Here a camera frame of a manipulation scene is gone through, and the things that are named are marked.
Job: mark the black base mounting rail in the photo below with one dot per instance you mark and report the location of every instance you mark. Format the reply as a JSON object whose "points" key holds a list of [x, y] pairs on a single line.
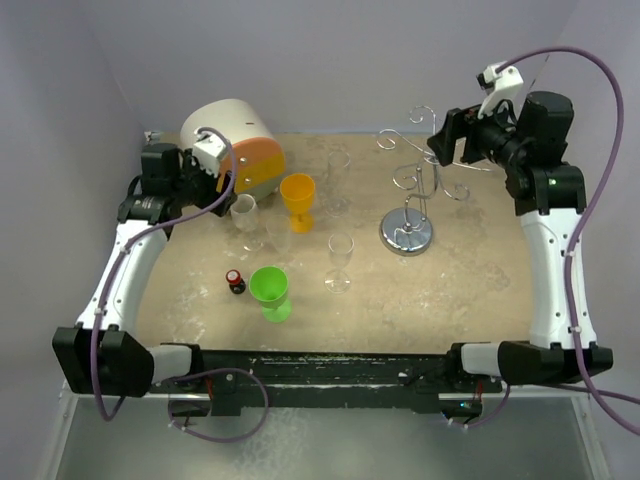
{"points": [[238, 379]]}

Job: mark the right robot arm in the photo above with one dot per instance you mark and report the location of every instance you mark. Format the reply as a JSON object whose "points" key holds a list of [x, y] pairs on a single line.
{"points": [[550, 201]]}

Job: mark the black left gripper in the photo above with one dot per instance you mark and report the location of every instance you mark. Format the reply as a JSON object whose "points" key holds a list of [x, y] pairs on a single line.
{"points": [[189, 165]]}

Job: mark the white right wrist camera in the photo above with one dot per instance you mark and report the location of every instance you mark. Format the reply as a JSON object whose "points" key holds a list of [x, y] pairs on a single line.
{"points": [[499, 86]]}

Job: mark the clear ribbed flute glass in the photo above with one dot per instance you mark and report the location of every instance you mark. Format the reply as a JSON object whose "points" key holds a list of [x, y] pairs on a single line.
{"points": [[279, 232]]}

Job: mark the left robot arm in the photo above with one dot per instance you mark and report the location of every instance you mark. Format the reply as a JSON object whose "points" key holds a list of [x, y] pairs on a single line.
{"points": [[100, 353]]}

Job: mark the small red-capped bottle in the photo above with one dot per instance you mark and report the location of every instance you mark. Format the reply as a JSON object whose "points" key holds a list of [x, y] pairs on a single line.
{"points": [[235, 281]]}

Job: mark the clear stemmed wine glass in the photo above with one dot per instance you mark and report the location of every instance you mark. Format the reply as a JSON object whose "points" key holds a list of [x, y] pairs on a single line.
{"points": [[341, 246]]}

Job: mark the chrome wine glass rack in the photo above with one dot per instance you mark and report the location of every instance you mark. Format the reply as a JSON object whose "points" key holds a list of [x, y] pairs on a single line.
{"points": [[407, 231]]}

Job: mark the yellow plastic wine glass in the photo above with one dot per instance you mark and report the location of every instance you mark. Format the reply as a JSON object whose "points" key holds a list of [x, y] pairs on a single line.
{"points": [[298, 192]]}

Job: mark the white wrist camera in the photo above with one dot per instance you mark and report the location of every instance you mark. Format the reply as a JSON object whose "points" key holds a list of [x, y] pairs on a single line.
{"points": [[499, 86], [209, 150]]}

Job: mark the green plastic wine glass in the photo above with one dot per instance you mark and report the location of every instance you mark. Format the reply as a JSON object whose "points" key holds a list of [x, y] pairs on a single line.
{"points": [[269, 286]]}

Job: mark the short clear wine glass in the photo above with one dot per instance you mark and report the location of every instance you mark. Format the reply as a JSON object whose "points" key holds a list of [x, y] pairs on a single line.
{"points": [[245, 216]]}

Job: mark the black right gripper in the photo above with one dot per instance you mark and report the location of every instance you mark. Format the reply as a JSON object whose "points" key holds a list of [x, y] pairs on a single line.
{"points": [[456, 120]]}

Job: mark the tall clear champagne flute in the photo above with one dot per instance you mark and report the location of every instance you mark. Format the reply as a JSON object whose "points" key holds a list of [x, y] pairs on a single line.
{"points": [[338, 168]]}

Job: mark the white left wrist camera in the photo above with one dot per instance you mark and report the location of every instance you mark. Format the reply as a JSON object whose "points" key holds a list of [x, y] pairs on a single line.
{"points": [[209, 150]]}

